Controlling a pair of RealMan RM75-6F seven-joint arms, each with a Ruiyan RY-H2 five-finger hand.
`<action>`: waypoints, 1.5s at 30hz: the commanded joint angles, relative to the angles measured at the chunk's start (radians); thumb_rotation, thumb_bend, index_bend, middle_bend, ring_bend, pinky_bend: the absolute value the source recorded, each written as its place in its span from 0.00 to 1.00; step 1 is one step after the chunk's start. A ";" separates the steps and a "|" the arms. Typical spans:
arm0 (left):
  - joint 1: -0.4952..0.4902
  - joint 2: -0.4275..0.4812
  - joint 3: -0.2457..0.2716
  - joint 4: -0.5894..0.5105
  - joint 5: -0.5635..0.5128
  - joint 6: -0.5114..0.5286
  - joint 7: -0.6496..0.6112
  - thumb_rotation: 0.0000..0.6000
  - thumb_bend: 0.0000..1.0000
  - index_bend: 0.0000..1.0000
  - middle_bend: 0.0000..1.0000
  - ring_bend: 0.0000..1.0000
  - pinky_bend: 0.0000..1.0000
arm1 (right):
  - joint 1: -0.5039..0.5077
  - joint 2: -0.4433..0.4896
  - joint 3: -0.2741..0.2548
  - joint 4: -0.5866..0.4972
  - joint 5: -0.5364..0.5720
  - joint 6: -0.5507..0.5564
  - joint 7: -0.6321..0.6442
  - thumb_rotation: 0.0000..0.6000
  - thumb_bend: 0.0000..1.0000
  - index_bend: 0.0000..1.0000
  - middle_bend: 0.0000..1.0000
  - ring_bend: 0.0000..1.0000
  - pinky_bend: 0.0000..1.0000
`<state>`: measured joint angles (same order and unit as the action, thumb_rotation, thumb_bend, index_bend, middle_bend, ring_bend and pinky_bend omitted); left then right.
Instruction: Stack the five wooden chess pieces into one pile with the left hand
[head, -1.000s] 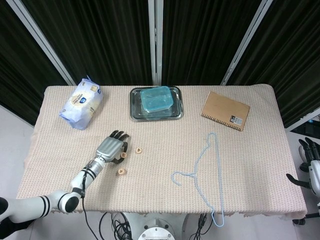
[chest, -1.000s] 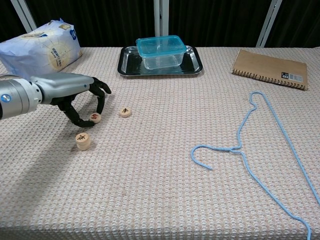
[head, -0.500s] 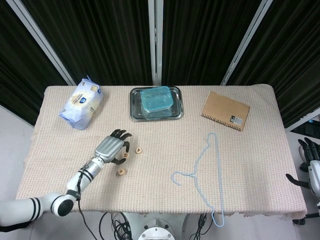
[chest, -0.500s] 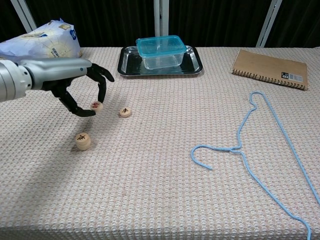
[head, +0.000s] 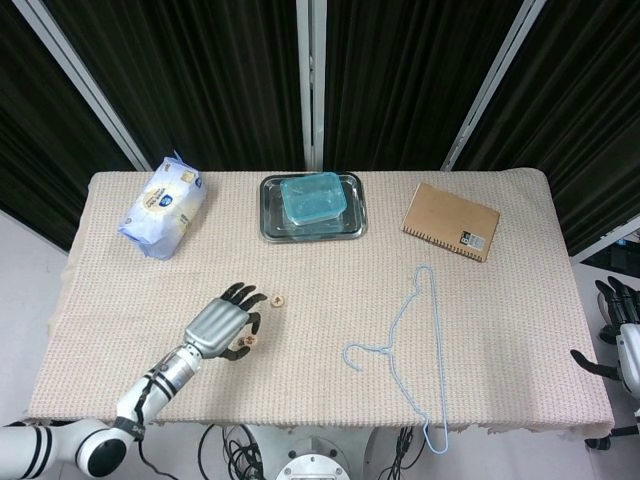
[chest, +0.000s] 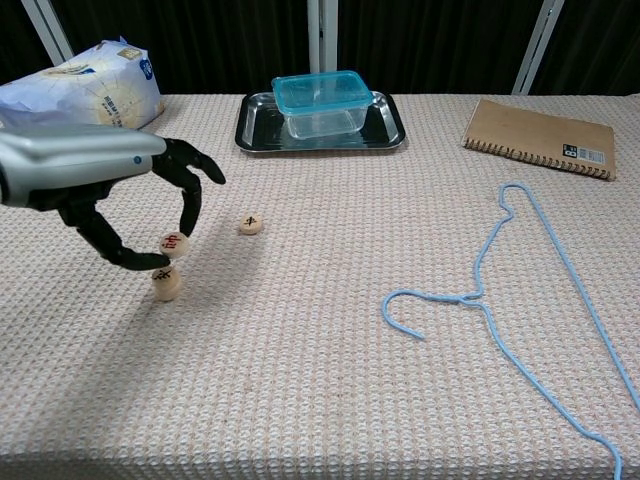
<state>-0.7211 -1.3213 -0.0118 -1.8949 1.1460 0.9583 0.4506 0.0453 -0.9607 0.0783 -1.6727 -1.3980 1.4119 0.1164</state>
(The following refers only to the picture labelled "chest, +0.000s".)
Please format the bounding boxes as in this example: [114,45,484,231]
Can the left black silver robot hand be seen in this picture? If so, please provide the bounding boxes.
[0,123,227,272]

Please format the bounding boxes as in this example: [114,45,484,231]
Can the wooden chess piece red lettering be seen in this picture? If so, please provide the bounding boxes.
[158,230,191,260]

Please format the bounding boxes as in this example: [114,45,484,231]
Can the blue white paper package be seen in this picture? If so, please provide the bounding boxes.
[0,35,166,132]

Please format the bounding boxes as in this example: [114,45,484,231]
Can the black pleated curtain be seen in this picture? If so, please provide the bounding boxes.
[0,0,51,87]
[335,0,546,96]
[529,0,640,97]
[42,0,311,96]

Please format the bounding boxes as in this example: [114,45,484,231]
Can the rectangular metal tray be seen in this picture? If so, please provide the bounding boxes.
[233,89,407,157]

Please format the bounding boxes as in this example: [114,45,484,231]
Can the clear container teal lid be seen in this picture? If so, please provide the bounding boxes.
[271,69,375,141]

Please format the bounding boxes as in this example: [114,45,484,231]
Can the beige woven tablecloth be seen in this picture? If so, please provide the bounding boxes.
[0,92,640,480]

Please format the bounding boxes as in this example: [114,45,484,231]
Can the light blue clothes hanger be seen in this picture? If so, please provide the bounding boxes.
[381,182,640,480]

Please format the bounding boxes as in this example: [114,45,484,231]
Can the brown spiral notebook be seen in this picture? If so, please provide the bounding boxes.
[460,97,617,182]

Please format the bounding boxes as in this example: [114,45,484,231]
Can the grey metal frame post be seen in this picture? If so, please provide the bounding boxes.
[19,0,75,66]
[306,0,340,75]
[511,0,567,97]

